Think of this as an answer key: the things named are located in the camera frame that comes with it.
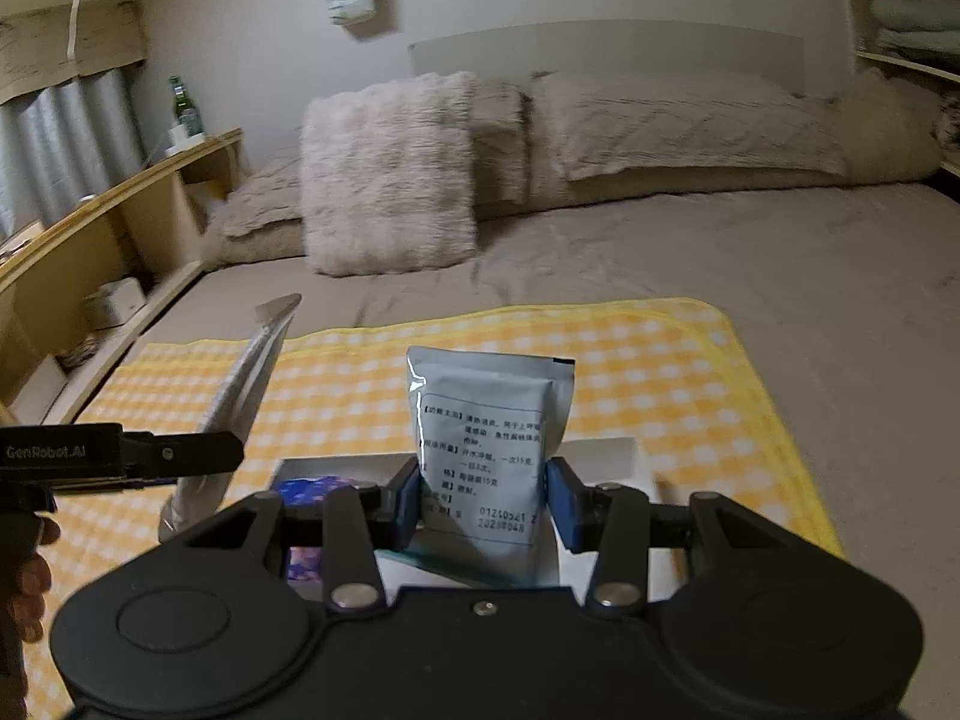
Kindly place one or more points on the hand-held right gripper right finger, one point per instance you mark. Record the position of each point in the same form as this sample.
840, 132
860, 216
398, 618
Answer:
562, 502

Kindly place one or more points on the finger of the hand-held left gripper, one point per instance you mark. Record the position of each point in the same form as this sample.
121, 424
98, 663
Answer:
187, 454

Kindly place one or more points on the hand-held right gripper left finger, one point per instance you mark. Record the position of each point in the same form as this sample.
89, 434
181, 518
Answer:
405, 502

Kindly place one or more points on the white box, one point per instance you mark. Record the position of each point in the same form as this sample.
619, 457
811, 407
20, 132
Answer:
41, 390
607, 457

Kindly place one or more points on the crinkly silver plastic packet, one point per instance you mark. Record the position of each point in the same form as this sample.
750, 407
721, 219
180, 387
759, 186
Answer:
240, 390

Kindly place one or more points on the blue printed tissue packet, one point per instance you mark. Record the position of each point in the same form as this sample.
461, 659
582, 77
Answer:
315, 489

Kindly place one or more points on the grey white medicine sachet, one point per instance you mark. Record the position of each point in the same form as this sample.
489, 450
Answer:
480, 420

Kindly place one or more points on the person's left hand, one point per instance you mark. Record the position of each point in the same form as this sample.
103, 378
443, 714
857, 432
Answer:
30, 592

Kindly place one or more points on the white flat box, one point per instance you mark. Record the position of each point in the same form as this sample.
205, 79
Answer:
41, 390

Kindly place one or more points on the small floral pouch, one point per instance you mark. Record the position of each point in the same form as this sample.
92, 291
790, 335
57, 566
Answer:
79, 351

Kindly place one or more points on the yellow checked blanket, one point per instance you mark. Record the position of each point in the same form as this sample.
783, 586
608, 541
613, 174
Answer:
337, 375

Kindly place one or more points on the pale tissue box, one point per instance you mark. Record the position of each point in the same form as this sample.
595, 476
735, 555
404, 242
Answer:
112, 304

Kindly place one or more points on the wooden bedside shelf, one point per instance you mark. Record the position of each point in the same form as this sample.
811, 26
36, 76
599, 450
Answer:
150, 180

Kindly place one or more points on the white cup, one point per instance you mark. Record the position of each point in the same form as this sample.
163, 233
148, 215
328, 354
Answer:
184, 141

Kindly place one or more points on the grey curtain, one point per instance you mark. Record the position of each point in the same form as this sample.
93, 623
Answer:
67, 135

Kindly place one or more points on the fluffy cream cushion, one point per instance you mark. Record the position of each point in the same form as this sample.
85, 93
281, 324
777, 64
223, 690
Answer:
390, 172

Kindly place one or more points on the green glass bottle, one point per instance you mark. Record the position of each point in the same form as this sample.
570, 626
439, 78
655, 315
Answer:
184, 109

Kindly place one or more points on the large beige quilted pillow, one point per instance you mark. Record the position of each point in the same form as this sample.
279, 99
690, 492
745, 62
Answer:
675, 127

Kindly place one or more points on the tan curtain valance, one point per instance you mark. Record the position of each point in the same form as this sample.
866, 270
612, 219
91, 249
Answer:
67, 37

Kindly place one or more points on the white bed headboard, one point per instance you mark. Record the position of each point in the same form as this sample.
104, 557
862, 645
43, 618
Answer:
600, 52

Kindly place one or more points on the folded pale towels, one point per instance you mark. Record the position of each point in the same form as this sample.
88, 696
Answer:
911, 22

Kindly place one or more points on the wooden wall shelf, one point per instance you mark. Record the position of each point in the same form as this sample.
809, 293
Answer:
859, 15

